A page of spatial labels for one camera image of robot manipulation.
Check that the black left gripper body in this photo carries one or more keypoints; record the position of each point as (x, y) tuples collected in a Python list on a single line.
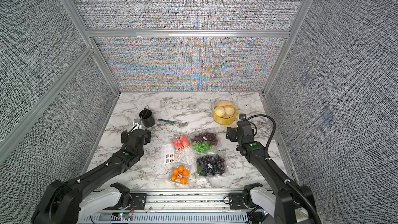
[(125, 137)]

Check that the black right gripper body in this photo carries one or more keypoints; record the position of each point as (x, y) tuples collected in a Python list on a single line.
[(232, 134)]

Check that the white fruit sticker sheet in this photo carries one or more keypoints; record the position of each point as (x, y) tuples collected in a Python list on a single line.
[(167, 154)]

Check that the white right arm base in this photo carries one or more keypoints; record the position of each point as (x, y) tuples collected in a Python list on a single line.
[(257, 195)]

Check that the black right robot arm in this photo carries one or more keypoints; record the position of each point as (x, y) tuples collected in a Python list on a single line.
[(287, 194)]

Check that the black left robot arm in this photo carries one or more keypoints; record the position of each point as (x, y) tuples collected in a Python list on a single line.
[(62, 201)]

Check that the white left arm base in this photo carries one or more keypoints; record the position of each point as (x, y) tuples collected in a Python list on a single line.
[(117, 195)]

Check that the black metal cup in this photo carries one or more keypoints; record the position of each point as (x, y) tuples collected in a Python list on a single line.
[(147, 118)]

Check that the right steamed bun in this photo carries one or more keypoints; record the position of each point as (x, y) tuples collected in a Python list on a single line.
[(229, 110)]

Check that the steamed bun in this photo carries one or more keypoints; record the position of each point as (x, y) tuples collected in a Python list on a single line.
[(219, 111), (229, 110)]

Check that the yellow bamboo steamer basket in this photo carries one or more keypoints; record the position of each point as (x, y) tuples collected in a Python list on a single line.
[(225, 120)]

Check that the left steamed bun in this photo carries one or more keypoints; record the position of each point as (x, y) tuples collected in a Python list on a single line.
[(219, 111)]

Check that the clear box green red grapes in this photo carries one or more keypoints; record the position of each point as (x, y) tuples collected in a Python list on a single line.
[(200, 145)]

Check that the clear box of strawberries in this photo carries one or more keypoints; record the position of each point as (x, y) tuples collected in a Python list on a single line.
[(181, 143)]

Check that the clear box of blueberries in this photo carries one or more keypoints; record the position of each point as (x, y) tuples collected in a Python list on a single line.
[(218, 161)]

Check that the clear box of oranges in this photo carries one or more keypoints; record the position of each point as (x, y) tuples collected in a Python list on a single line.
[(180, 168)]

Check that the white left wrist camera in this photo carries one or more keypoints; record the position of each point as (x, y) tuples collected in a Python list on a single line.
[(136, 124)]

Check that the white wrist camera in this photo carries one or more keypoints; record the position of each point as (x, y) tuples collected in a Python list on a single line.
[(243, 117), (136, 124)]

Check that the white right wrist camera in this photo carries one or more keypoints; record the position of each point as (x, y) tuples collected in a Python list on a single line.
[(243, 117)]

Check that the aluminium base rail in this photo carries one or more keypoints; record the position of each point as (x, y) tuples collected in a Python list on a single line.
[(182, 206)]

